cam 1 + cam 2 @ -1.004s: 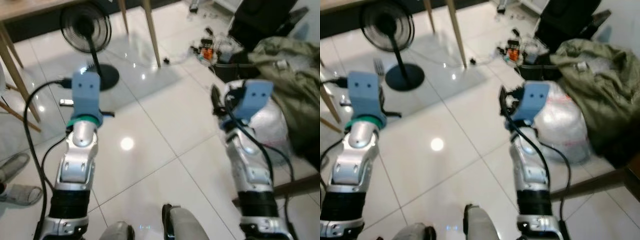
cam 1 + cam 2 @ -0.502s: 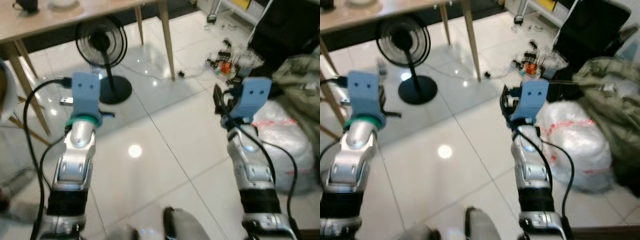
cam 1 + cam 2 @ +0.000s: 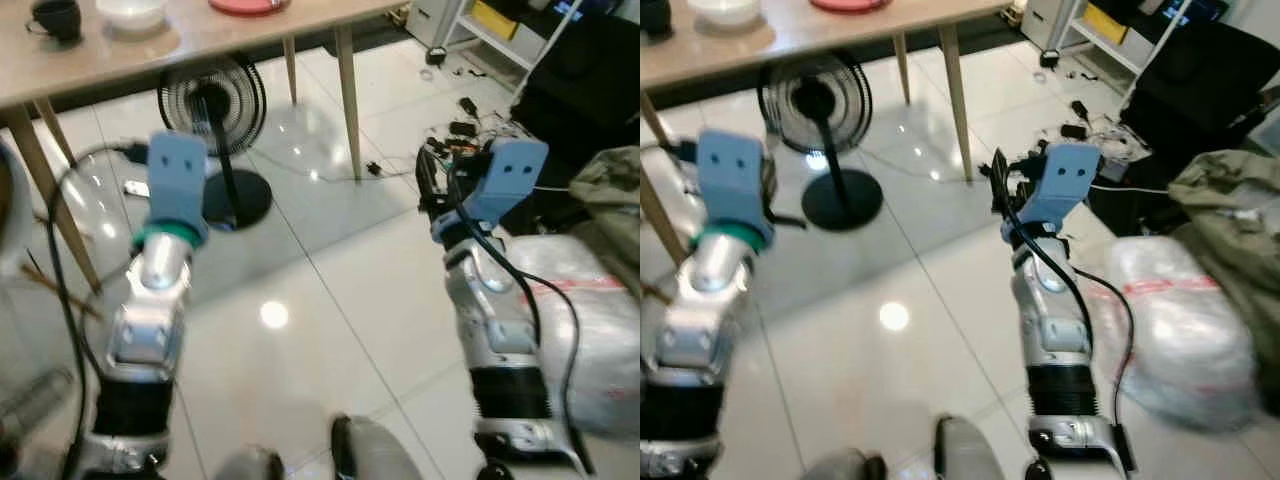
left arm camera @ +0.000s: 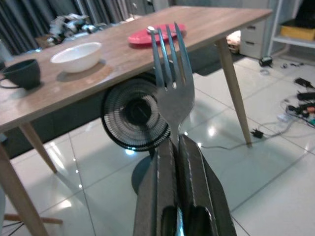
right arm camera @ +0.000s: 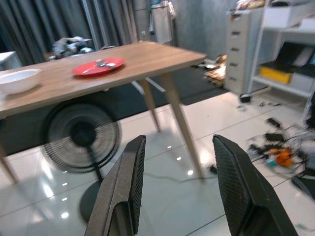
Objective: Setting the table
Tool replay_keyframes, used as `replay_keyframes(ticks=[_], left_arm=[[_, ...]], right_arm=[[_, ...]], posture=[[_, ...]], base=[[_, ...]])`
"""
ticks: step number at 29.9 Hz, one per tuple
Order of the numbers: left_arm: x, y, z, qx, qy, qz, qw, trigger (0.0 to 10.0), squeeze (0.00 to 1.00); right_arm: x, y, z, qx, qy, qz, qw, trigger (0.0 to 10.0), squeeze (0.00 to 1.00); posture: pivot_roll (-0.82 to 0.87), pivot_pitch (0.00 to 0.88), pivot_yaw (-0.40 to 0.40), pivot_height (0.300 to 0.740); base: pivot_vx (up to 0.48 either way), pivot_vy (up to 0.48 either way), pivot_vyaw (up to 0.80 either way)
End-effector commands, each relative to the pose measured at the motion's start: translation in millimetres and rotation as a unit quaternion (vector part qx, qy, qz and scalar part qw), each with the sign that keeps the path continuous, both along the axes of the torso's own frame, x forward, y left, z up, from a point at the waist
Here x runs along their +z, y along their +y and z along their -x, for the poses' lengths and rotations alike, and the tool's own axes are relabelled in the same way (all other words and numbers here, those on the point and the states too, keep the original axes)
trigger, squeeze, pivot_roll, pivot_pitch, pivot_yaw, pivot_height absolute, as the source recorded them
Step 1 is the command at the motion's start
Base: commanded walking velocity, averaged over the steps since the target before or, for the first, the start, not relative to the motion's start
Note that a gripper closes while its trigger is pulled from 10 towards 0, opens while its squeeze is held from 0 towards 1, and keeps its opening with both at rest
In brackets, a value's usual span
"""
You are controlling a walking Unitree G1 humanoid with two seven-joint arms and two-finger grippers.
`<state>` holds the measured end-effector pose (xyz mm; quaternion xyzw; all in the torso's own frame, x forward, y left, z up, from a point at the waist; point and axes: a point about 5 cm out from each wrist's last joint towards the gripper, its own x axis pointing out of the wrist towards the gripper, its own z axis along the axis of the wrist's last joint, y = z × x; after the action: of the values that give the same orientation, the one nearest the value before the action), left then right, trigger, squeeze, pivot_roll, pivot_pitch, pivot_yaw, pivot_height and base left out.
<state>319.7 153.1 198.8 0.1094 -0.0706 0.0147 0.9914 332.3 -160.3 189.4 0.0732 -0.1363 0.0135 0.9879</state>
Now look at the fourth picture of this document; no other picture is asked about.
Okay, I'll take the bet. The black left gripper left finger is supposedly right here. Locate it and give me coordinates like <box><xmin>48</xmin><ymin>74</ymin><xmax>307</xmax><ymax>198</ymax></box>
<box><xmin>132</xmin><ymin>140</ymin><xmax>182</xmax><ymax>236</ymax></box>

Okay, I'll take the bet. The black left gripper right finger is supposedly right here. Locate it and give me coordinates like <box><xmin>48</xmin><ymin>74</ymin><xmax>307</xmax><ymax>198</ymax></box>
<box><xmin>178</xmin><ymin>134</ymin><xmax>237</xmax><ymax>236</ymax></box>

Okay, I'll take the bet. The silver metal fork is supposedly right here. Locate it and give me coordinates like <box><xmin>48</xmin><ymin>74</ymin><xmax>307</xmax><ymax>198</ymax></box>
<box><xmin>150</xmin><ymin>21</ymin><xmax>195</xmax><ymax>146</ymax></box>

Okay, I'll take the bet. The black power adapter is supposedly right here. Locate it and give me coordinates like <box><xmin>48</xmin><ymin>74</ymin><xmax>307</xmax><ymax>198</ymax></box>
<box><xmin>251</xmin><ymin>127</ymin><xmax>264</xmax><ymax>139</ymax></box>

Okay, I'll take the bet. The black round floor fan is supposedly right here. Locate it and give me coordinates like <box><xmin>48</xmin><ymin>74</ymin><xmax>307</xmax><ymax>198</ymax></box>
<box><xmin>100</xmin><ymin>72</ymin><xmax>171</xmax><ymax>195</ymax></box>

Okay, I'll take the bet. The wooden table leg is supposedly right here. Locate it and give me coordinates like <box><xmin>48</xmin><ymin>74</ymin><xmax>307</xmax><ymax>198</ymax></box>
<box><xmin>19</xmin><ymin>122</ymin><xmax>58</xmax><ymax>174</ymax></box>
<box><xmin>215</xmin><ymin>38</ymin><xmax>253</xmax><ymax>148</ymax></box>
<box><xmin>0</xmin><ymin>142</ymin><xmax>49</xmax><ymax>236</ymax></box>

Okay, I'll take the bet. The small black device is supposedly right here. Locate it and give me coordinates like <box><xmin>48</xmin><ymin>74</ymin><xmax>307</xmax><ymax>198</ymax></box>
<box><xmin>258</xmin><ymin>56</ymin><xmax>274</xmax><ymax>67</ymax></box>

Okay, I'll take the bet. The beige crumpled bundle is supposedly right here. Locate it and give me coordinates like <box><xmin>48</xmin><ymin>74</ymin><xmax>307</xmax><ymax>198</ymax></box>
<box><xmin>225</xmin><ymin>30</ymin><xmax>242</xmax><ymax>54</ymax></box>

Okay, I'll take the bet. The white drawer cabinet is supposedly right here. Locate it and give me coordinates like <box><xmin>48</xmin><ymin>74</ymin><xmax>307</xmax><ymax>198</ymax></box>
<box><xmin>240</xmin><ymin>19</ymin><xmax>268</xmax><ymax>59</ymax></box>

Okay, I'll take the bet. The white bowl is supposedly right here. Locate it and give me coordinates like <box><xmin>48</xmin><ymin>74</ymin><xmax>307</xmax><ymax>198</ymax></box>
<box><xmin>50</xmin><ymin>41</ymin><xmax>102</xmax><ymax>74</ymax></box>

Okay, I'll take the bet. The pink round plate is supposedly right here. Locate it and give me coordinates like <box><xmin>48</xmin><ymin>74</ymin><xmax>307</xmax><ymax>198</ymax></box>
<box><xmin>127</xmin><ymin>23</ymin><xmax>187</xmax><ymax>49</ymax></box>

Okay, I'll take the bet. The white metal shelf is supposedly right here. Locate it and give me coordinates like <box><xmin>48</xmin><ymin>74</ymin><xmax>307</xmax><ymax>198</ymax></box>
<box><xmin>267</xmin><ymin>0</ymin><xmax>315</xmax><ymax>59</ymax></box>

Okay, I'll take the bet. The dark green cup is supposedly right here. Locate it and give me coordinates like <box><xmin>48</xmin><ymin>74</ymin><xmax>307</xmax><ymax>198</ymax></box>
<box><xmin>0</xmin><ymin>59</ymin><xmax>41</xmax><ymax>90</ymax></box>

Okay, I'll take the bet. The yellow box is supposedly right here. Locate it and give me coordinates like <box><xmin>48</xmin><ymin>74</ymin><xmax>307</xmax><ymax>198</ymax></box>
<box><xmin>280</xmin><ymin>24</ymin><xmax>315</xmax><ymax>41</ymax></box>

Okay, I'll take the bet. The cluttered junk pile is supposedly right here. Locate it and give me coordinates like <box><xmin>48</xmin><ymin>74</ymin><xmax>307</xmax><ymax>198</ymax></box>
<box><xmin>47</xmin><ymin>14</ymin><xmax>107</xmax><ymax>45</ymax></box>

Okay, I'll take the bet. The grey curtain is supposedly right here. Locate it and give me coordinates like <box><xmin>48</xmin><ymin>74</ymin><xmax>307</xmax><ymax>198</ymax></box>
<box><xmin>0</xmin><ymin>0</ymin><xmax>171</xmax><ymax>57</ymax></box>

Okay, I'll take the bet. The white floor cable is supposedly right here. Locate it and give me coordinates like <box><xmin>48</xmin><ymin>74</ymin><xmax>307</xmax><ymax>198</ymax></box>
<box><xmin>196</xmin><ymin>115</ymin><xmax>300</xmax><ymax>150</ymax></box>

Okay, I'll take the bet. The tangled cable pile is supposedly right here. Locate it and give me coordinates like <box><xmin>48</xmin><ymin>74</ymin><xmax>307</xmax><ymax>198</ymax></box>
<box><xmin>277</xmin><ymin>77</ymin><xmax>315</xmax><ymax>129</ymax></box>

